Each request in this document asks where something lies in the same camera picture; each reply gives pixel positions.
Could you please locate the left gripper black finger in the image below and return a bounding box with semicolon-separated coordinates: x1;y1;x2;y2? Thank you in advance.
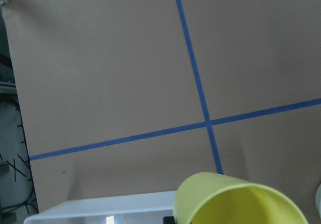
163;216;176;224

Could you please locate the yellow plastic cup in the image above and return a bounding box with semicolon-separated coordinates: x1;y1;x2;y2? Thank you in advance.
173;172;308;223

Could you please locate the clear plastic storage box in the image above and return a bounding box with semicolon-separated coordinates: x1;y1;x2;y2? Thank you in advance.
24;191;176;223

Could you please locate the pale green bowl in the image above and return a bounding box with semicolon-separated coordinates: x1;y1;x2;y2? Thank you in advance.
315;184;321;214

